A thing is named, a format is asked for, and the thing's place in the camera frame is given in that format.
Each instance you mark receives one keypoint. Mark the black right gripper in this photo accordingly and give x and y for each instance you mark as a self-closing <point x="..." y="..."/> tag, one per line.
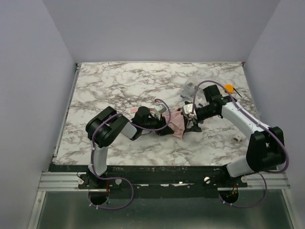
<point x="191" y="120"/>

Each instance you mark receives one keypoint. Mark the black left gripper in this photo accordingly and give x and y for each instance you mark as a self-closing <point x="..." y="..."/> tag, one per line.
<point x="163" y="125"/>

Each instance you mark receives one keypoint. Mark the pink folding umbrella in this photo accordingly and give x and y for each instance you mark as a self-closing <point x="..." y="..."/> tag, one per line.
<point x="177" y="121"/>

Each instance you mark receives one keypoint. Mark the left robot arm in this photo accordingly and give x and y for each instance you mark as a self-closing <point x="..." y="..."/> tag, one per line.
<point x="105" y="127"/>

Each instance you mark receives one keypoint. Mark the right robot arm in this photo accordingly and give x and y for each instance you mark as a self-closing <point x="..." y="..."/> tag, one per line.
<point x="265" y="144"/>

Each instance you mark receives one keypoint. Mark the white tissue packet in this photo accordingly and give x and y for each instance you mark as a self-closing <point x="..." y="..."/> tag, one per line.
<point x="187" y="91"/>

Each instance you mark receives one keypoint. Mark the orange tape measure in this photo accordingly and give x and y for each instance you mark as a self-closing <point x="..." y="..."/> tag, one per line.
<point x="230" y="88"/>

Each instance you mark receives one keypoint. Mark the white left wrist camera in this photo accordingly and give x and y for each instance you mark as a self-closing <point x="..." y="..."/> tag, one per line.
<point x="159" y="108"/>

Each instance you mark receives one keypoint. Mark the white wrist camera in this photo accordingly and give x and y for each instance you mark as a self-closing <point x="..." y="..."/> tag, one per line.
<point x="159" y="108"/>
<point x="188" y="111"/>

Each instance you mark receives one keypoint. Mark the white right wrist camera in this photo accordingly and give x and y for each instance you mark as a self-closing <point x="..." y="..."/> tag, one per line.
<point x="188" y="111"/>

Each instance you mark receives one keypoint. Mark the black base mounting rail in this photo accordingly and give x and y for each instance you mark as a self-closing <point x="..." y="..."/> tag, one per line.
<point x="160" y="182"/>

